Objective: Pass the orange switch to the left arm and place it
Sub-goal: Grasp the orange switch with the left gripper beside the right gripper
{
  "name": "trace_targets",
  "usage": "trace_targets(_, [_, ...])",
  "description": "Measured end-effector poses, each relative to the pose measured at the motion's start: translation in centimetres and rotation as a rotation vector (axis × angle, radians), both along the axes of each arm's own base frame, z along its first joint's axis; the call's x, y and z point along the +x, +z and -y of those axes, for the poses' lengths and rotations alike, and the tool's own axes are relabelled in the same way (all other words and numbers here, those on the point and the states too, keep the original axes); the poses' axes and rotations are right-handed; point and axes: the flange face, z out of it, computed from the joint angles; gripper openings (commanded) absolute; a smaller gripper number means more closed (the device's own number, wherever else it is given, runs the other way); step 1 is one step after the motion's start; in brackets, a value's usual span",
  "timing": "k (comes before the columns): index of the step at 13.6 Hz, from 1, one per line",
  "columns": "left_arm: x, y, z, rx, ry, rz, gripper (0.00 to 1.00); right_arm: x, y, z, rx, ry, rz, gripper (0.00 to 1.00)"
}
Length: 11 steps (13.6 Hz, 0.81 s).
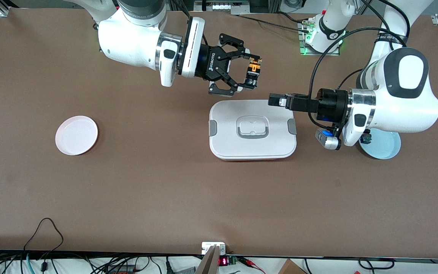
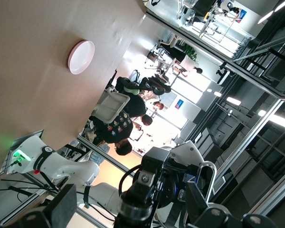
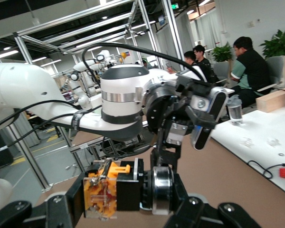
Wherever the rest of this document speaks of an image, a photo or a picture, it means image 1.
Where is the orange black switch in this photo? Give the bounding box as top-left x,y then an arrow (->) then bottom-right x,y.
244,57 -> 264,89

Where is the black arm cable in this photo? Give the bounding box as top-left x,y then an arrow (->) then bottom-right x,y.
308,0 -> 411,132
171,0 -> 191,19

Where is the brown cardboard box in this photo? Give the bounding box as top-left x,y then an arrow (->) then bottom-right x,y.
278,259 -> 307,274

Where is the aluminium profile bar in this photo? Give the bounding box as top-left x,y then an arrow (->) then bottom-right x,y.
195,245 -> 219,274

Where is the black coiled cable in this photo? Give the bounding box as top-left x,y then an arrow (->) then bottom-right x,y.
358,258 -> 395,270

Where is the thin black looped cable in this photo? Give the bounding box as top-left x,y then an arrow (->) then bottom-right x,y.
23,218 -> 64,255

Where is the light blue round plate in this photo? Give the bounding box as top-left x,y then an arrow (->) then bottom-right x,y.
358,131 -> 401,159

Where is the white lunch box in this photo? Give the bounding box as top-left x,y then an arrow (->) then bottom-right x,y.
209,100 -> 297,161

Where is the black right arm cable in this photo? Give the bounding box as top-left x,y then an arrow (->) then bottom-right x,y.
171,0 -> 191,19

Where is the black cable on table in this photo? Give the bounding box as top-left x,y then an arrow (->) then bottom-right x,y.
234,11 -> 313,34

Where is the white round plate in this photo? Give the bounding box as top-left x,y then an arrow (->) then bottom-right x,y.
55,116 -> 98,156

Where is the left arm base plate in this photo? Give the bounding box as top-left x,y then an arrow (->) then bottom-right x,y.
299,21 -> 340,56

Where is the short aluminium rail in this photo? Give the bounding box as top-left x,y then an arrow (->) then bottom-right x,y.
0,0 -> 18,18

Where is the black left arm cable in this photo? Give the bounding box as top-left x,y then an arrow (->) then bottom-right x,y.
308,0 -> 411,132

